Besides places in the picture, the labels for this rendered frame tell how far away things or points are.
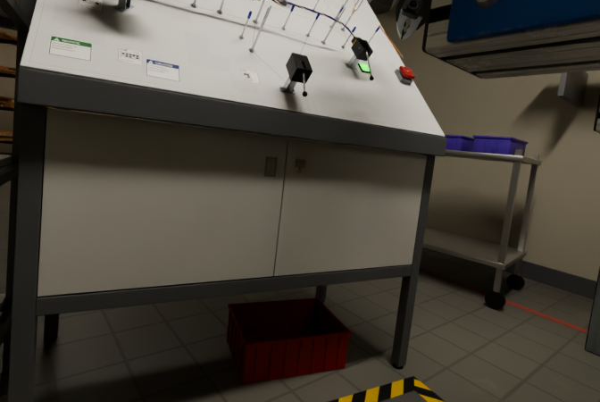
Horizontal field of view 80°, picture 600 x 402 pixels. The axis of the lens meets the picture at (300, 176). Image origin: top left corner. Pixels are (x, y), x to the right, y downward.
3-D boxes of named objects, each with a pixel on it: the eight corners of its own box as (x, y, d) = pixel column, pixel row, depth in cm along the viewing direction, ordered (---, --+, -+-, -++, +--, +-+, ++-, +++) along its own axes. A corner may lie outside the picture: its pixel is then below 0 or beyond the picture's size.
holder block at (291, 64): (287, 113, 93) (303, 84, 86) (277, 80, 99) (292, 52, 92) (302, 115, 95) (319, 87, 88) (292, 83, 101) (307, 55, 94)
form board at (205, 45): (20, 72, 68) (19, 64, 66) (72, -131, 120) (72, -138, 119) (441, 139, 125) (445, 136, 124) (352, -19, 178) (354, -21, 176)
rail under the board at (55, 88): (445, 156, 123) (447, 138, 123) (16, 102, 66) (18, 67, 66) (432, 155, 128) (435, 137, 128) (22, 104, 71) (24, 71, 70)
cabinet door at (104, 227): (273, 276, 101) (288, 138, 98) (37, 297, 75) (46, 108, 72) (270, 274, 103) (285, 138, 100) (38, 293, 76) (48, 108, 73)
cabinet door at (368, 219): (413, 265, 127) (429, 155, 124) (275, 277, 101) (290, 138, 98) (408, 263, 130) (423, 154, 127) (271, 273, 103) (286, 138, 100)
